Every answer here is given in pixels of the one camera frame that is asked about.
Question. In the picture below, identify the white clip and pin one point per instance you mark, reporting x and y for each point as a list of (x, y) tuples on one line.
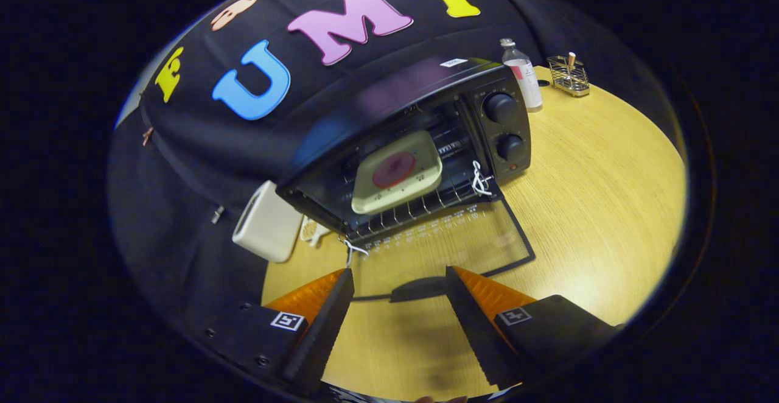
[(218, 215)]

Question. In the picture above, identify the black toaster oven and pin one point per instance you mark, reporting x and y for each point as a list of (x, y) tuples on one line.
[(389, 98)]

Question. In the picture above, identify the pink ham slice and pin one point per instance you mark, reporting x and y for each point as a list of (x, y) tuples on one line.
[(394, 170)]

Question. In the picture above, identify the clear plastic bottle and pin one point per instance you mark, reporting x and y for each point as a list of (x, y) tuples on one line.
[(528, 83)]

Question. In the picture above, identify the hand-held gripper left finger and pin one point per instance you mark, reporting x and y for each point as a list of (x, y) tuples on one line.
[(322, 330)]

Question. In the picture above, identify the metal oven rack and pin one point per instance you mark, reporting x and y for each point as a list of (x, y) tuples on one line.
[(426, 206)]

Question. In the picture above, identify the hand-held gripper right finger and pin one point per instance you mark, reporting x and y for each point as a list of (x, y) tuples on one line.
[(481, 336)]

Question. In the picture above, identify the cream square plate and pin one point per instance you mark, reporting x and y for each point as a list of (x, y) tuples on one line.
[(420, 181)]

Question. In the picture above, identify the white bread toaster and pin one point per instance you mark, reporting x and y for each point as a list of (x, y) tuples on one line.
[(265, 226)]

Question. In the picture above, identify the pink clip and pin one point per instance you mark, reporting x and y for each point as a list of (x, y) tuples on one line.
[(147, 136)]

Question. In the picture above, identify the small plate of beans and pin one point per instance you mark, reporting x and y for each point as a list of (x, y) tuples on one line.
[(311, 231)]

